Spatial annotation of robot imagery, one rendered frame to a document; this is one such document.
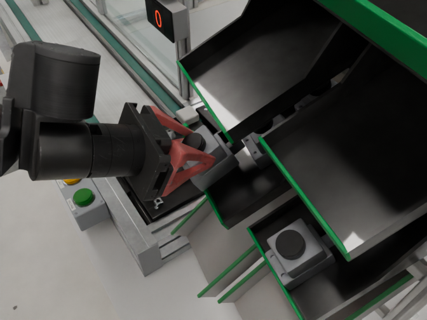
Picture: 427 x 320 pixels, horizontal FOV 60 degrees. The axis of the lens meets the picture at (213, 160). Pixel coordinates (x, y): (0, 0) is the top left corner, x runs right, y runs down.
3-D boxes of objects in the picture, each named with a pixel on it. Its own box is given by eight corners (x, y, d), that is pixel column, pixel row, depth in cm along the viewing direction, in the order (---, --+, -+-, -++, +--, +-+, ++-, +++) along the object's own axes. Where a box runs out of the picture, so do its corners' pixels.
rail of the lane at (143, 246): (144, 277, 79) (136, 253, 70) (25, 72, 127) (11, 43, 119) (167, 263, 81) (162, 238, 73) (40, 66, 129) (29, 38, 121)
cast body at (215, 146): (202, 192, 50) (178, 170, 44) (188, 170, 52) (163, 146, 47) (252, 154, 49) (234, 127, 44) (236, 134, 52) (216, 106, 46)
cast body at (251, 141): (260, 171, 51) (244, 145, 45) (247, 148, 53) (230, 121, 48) (314, 138, 50) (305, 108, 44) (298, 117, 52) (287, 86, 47)
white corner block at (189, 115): (185, 133, 95) (183, 120, 92) (176, 122, 97) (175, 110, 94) (200, 125, 97) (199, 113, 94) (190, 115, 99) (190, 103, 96)
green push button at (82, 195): (79, 211, 79) (77, 206, 77) (72, 198, 81) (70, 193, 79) (97, 202, 80) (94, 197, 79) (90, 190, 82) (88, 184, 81)
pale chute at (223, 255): (215, 298, 63) (197, 298, 60) (187, 235, 71) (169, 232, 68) (342, 188, 54) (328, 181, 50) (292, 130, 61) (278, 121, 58)
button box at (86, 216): (81, 232, 81) (74, 216, 77) (50, 171, 93) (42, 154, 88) (111, 217, 84) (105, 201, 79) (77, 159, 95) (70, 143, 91)
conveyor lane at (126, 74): (159, 245, 84) (154, 221, 76) (42, 65, 130) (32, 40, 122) (258, 188, 94) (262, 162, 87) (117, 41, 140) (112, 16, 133)
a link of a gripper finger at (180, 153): (205, 116, 47) (138, 112, 41) (234, 152, 43) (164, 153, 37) (186, 157, 51) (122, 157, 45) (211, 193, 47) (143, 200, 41)
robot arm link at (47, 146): (11, 166, 37) (24, 192, 33) (16, 99, 35) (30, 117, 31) (81, 164, 41) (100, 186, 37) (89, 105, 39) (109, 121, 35)
